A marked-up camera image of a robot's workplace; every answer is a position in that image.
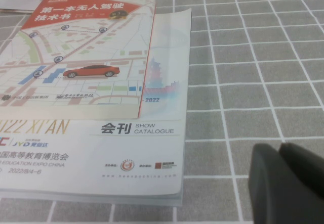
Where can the grey checked tablecloth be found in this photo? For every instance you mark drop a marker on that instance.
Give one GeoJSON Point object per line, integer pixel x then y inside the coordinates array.
{"type": "Point", "coordinates": [253, 57]}

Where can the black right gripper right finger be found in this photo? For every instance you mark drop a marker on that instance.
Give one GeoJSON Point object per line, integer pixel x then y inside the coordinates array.
{"type": "Point", "coordinates": [303, 163]}

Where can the white orange book stack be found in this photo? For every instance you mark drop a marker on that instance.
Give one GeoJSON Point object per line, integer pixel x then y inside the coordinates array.
{"type": "Point", "coordinates": [20, 1]}

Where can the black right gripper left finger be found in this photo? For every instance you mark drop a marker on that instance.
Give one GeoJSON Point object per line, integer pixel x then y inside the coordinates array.
{"type": "Point", "coordinates": [273, 196]}

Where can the red autonomous driving book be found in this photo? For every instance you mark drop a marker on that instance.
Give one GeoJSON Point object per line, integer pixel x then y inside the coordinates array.
{"type": "Point", "coordinates": [88, 44]}

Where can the white show catalogue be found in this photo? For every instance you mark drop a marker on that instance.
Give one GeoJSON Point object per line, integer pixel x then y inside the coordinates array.
{"type": "Point", "coordinates": [126, 153]}

